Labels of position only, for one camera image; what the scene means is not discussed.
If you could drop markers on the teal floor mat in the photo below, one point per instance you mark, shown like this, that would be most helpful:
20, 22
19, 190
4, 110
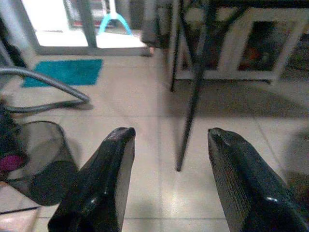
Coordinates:
66, 72

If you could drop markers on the grey metal chair frame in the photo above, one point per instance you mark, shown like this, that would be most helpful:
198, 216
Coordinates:
46, 84

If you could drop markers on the white framed picture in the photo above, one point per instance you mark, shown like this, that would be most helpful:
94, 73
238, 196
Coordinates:
256, 46

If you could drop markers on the grey sliding door frame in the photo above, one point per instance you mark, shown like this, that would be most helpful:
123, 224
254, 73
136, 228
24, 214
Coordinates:
87, 26

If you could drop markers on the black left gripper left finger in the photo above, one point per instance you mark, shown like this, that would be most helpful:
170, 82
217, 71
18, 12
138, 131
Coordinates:
96, 188

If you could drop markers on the magenta cloth item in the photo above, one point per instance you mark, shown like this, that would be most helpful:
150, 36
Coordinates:
10, 162

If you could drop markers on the black mesh waste bin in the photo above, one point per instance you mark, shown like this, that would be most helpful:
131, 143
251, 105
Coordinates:
46, 162

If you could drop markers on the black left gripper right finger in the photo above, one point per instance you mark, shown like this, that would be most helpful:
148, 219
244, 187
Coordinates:
248, 188

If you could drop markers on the light blue dustpan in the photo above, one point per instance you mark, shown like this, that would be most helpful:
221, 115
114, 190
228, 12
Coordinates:
115, 23

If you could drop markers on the black metal table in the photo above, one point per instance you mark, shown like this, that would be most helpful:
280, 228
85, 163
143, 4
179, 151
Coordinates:
195, 79

